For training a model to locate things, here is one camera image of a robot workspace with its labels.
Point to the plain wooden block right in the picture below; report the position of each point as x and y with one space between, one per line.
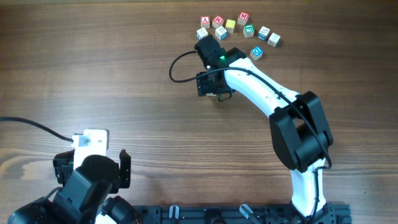
273 40

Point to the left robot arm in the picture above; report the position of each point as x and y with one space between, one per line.
83 189

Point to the green letter block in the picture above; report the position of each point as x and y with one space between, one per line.
248 30

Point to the red letter W block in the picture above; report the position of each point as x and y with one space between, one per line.
217 21

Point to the blue letter D block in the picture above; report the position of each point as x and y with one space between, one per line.
256 53

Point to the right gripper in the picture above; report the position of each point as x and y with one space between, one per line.
204 88

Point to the white block blue picture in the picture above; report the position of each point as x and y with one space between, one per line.
263 33

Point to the red letter M block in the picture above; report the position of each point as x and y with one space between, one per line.
243 18

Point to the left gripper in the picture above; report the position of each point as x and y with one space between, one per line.
63 163

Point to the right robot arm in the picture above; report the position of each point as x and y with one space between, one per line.
299 130

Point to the yellow top block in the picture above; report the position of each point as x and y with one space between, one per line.
230 25

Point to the white block centre row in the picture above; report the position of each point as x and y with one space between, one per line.
221 33

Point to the white block blue side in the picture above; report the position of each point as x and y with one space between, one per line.
202 33

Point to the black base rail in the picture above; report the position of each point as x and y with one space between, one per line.
269 214

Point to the red letter A block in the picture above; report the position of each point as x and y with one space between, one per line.
205 22

